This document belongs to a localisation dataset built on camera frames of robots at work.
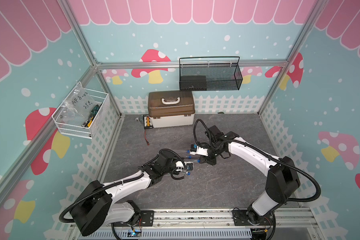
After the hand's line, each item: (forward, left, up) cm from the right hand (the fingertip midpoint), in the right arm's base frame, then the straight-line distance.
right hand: (201, 159), depth 83 cm
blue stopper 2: (+8, +6, -11) cm, 15 cm away
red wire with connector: (+26, +39, -11) cm, 48 cm away
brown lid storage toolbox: (+32, +18, +9) cm, 38 cm away
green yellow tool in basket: (+13, +55, +24) cm, 61 cm away
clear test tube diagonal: (+8, +8, -11) cm, 15 cm away
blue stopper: (-2, +2, +2) cm, 3 cm away
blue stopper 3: (-3, +7, -11) cm, 14 cm away
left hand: (+1, +11, -1) cm, 11 cm away
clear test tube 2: (+13, +13, -12) cm, 22 cm away
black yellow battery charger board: (+35, +37, -8) cm, 52 cm away
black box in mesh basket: (+43, +4, +21) cm, 48 cm away
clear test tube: (-1, +4, 0) cm, 4 cm away
